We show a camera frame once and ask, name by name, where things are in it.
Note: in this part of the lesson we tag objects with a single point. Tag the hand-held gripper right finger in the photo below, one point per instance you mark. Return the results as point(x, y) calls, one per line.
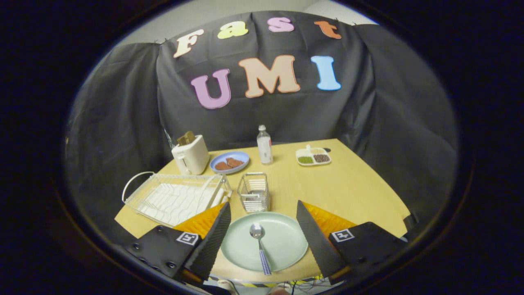
point(315, 241)

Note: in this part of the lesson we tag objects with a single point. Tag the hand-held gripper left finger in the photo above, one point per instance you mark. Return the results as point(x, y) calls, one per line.
point(215, 241)

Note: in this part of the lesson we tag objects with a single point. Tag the light green plate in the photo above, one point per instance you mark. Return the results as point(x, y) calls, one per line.
point(282, 241)

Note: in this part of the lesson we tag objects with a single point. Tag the blue plate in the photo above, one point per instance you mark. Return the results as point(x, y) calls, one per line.
point(229, 162)

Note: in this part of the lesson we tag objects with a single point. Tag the brown meat slice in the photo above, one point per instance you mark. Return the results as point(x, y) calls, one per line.
point(235, 162)
point(222, 166)

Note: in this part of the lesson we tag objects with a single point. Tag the white divided tray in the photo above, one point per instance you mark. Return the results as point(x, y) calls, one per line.
point(313, 156)

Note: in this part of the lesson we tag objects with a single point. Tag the white toaster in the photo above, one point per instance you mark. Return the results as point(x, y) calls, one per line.
point(192, 157)

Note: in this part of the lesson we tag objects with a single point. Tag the clear plastic bottle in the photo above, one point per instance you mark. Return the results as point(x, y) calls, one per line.
point(265, 147)

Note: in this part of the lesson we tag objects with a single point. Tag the slice of toast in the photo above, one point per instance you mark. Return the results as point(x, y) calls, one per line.
point(186, 138)

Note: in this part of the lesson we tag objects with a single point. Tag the black backdrop cloth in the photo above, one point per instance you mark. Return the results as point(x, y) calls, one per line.
point(123, 123)

